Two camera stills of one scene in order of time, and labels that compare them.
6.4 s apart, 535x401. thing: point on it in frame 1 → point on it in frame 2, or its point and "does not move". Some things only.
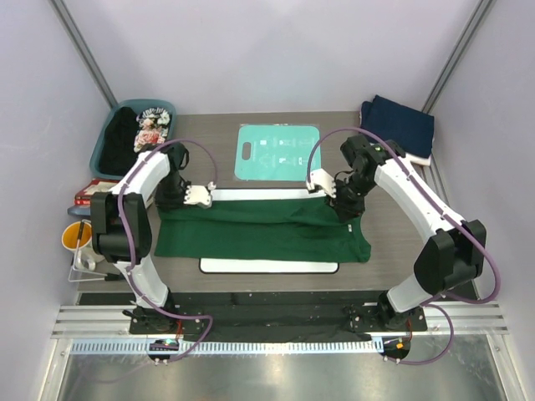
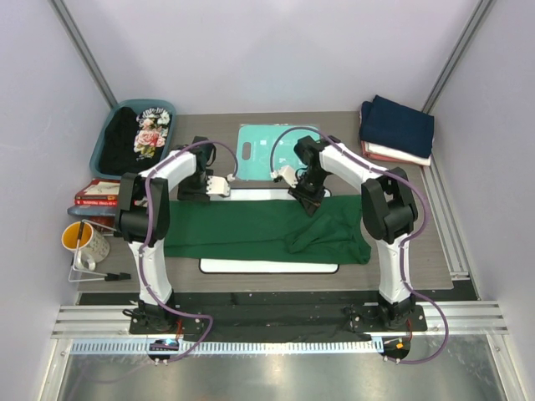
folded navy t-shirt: [412, 129] does not move
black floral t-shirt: [125, 134] does not move
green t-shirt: [260, 229] does not move
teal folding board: [277, 152] does not move
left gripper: [170, 199] → [191, 194]
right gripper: [345, 205] → [308, 195]
